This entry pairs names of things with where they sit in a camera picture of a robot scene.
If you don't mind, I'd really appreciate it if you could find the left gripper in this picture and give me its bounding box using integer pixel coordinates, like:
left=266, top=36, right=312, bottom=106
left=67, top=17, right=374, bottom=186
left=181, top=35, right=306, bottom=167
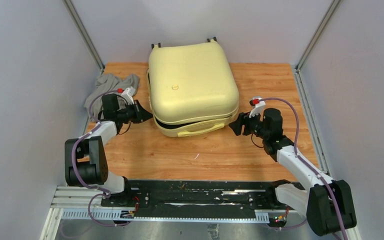
left=116, top=100, right=154, bottom=125

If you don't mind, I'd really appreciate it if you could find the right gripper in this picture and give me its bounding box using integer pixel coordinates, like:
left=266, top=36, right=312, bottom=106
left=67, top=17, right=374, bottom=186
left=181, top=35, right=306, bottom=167
left=229, top=107, right=269, bottom=140

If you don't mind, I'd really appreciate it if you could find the cream suitcase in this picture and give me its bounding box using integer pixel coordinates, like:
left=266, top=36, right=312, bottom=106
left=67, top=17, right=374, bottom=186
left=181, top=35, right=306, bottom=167
left=147, top=37, right=239, bottom=138

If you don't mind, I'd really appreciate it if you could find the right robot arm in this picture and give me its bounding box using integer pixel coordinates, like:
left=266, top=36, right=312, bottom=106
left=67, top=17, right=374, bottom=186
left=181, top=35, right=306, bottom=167
left=228, top=108, right=357, bottom=236

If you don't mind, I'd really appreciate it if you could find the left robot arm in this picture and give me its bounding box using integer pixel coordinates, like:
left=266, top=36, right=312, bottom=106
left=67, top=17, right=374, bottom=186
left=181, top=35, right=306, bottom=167
left=64, top=90, right=153, bottom=207

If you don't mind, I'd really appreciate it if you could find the grey crumpled cloth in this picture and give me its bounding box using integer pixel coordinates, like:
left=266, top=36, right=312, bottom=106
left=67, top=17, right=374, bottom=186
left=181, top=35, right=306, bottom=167
left=84, top=73, right=140, bottom=122

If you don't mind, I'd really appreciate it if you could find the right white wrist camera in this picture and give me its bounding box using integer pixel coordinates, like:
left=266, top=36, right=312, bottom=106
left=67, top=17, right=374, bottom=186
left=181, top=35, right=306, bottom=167
left=248, top=96, right=266, bottom=118

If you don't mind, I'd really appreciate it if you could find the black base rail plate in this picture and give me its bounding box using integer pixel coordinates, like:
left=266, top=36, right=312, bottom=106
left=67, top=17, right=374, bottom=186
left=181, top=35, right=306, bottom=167
left=100, top=180, right=287, bottom=220

